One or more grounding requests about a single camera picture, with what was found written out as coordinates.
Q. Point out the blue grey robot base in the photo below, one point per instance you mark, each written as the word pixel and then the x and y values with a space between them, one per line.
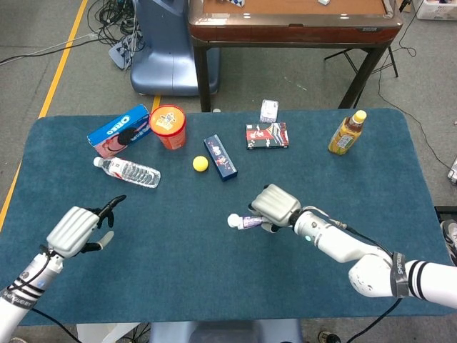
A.
pixel 160 64

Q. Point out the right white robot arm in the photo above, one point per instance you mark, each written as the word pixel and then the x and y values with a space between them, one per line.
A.
pixel 339 246

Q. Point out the brown wooden mahjong table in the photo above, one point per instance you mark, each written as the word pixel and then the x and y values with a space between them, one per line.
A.
pixel 285 34

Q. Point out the orange tub with red rim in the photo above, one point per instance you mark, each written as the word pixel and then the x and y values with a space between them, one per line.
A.
pixel 168 125

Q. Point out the clear plastic water bottle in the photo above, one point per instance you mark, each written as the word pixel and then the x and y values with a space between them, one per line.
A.
pixel 132 173

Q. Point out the grey power strip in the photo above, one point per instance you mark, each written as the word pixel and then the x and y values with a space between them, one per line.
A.
pixel 119 53

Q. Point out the black red flat box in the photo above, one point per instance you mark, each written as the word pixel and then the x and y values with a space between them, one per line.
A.
pixel 267 135

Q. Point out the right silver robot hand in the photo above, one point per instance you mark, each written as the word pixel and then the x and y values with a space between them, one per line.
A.
pixel 276 205

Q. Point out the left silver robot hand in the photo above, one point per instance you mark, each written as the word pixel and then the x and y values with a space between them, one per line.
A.
pixel 71 232

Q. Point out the blue white snake puzzle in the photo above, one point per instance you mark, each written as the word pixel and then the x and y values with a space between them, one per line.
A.
pixel 237 2

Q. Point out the yellow ball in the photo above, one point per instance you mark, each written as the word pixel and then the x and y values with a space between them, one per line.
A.
pixel 200 163

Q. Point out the black caster wheel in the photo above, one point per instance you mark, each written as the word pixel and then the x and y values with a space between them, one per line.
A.
pixel 326 337

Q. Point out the purple white tube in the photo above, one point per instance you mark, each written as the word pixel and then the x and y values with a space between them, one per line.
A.
pixel 250 222

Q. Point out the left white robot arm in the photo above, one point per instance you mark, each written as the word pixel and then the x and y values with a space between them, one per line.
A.
pixel 21 293

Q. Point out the white storage box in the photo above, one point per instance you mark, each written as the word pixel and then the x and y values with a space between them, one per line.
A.
pixel 439 12

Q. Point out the small white tissue pack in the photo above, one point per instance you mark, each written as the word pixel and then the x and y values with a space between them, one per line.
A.
pixel 269 110

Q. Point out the grey plastic device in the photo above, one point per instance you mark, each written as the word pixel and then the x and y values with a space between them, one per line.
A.
pixel 452 176

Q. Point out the dark blue long box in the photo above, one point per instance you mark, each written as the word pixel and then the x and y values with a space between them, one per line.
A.
pixel 221 159

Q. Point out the white table support panel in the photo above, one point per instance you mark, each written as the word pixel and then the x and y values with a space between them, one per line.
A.
pixel 107 332

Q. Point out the amber tea bottle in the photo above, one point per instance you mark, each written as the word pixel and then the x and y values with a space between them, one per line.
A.
pixel 344 139

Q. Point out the blue grey own robot base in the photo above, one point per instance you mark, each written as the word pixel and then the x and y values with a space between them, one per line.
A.
pixel 232 332

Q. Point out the blue felt table cloth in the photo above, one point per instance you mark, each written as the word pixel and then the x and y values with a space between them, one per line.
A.
pixel 214 268

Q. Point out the grey sneaker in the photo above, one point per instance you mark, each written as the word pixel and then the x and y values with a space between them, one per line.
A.
pixel 451 236

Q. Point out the blue Oreo cookie box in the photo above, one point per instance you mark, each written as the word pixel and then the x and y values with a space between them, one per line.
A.
pixel 118 126

